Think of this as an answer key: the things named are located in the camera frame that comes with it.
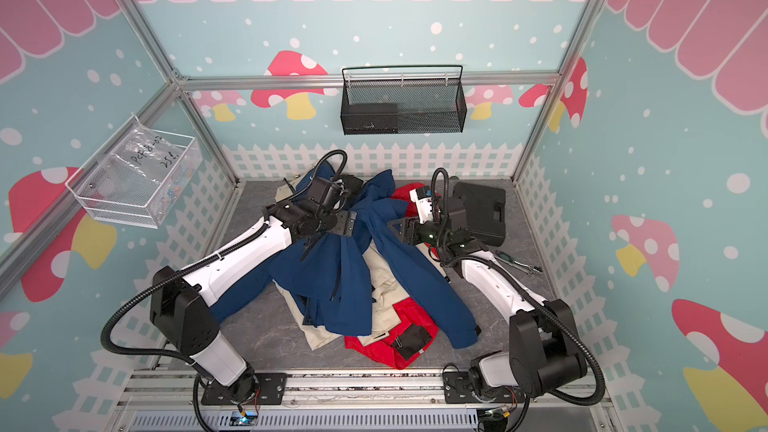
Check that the blue jacket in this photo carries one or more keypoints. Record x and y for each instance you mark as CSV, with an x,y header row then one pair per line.
x,y
335,280

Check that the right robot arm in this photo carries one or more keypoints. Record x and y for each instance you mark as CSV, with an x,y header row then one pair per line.
x,y
545,354

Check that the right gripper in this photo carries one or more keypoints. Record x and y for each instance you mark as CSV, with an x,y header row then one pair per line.
x,y
408,222

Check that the beige jacket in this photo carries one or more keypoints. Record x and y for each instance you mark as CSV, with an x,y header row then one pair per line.
x,y
386,292

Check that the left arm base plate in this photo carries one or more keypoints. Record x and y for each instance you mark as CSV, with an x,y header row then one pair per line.
x,y
259,388

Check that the screwdriver tool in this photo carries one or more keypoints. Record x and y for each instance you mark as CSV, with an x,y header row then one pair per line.
x,y
508,259

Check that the black mesh wall basket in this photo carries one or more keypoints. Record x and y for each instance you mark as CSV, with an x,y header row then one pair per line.
x,y
430,98

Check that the black box in basket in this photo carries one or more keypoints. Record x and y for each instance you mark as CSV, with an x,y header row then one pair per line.
x,y
369,118

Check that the black plastic case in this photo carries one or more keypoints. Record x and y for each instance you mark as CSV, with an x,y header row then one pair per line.
x,y
485,211

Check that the clear wire wall basket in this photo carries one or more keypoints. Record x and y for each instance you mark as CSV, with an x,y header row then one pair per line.
x,y
79,184

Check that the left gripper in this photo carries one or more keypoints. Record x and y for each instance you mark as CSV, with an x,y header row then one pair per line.
x,y
345,222

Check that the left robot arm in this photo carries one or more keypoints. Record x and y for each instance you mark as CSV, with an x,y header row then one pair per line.
x,y
181,301

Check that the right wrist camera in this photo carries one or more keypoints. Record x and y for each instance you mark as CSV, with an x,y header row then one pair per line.
x,y
422,198

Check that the red jacket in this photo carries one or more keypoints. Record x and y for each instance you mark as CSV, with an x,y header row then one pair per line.
x,y
413,336

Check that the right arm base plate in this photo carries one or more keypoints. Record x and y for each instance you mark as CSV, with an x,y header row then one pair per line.
x,y
467,387

